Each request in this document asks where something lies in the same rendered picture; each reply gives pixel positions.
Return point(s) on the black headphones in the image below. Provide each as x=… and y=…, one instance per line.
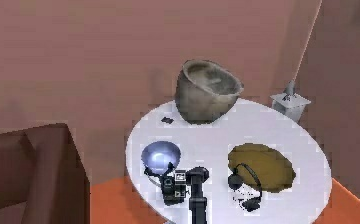
x=235, y=181

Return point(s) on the brown sofa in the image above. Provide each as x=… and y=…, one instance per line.
x=38, y=173

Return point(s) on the large grey stone pot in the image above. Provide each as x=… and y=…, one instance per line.
x=204, y=96

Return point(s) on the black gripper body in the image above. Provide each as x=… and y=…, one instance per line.
x=168, y=190

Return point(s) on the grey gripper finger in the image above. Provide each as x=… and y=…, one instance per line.
x=169, y=167
x=152, y=173

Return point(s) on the grey table lamp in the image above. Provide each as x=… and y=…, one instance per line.
x=290, y=87

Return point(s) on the white round table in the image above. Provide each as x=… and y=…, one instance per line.
x=214, y=140

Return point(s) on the small white side table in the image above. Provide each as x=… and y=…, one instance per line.
x=291, y=104

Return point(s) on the small black flat item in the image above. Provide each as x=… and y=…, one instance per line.
x=167, y=120

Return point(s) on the blue shiny bowl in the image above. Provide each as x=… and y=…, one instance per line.
x=161, y=155

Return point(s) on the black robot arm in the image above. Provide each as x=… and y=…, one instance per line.
x=198, y=200

